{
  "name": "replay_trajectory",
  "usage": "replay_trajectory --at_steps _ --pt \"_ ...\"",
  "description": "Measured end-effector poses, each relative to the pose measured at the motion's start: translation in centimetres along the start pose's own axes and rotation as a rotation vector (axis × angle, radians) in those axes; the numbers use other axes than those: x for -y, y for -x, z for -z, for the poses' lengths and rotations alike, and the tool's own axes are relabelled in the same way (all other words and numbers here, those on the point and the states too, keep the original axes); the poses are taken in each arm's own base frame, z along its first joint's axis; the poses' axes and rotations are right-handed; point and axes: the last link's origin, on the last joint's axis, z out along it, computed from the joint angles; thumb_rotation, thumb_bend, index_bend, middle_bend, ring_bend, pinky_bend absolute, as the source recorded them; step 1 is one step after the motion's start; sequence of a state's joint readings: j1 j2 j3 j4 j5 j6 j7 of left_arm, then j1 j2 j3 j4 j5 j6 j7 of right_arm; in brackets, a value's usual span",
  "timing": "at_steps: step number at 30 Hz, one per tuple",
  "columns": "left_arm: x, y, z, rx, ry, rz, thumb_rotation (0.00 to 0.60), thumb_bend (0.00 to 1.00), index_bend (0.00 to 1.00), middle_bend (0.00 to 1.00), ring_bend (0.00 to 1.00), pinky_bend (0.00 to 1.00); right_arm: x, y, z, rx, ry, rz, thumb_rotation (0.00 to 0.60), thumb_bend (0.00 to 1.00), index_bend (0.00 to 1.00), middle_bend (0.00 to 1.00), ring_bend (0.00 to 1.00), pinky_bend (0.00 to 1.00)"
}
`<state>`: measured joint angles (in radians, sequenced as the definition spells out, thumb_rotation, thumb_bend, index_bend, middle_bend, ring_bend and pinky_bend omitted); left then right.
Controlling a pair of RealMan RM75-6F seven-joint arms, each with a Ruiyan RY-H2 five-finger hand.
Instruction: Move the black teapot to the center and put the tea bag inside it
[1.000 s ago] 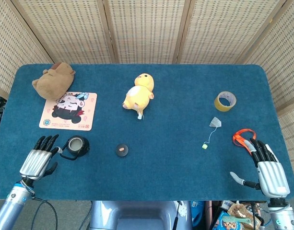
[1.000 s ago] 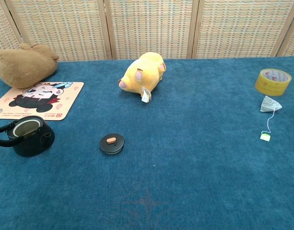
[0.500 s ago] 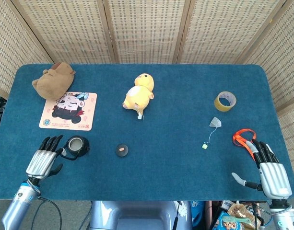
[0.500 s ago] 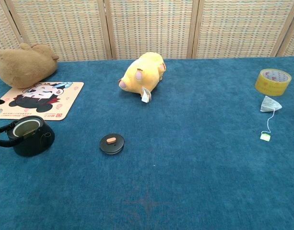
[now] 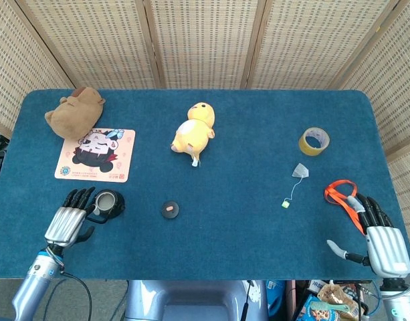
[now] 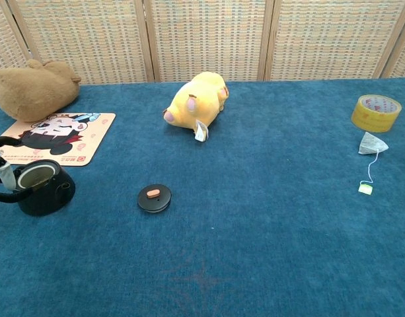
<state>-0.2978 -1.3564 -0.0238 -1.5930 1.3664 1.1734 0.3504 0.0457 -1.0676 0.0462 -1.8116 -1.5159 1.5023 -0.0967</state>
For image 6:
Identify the tea bag with green tag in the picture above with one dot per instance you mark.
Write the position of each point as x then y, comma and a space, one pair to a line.
370, 143

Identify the black cast iron teapot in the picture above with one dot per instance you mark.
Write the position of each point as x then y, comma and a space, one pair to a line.
47, 198

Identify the cartoon print mouse pad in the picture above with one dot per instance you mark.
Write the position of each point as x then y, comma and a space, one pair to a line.
90, 138

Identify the yellow plush toy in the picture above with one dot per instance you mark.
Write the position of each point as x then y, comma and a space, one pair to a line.
195, 102

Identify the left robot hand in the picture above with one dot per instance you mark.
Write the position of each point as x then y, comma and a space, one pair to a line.
7, 176

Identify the woven folding screen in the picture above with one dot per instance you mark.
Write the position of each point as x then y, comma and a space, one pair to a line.
205, 39

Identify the black teapot lid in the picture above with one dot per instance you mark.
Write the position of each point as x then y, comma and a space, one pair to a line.
154, 201

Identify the brown plush toy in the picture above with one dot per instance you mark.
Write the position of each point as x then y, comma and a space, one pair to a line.
33, 92

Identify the yellow packing tape roll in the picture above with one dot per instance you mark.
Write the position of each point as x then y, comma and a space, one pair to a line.
375, 120

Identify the blue carpet table cover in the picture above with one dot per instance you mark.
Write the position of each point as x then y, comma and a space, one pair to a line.
255, 264

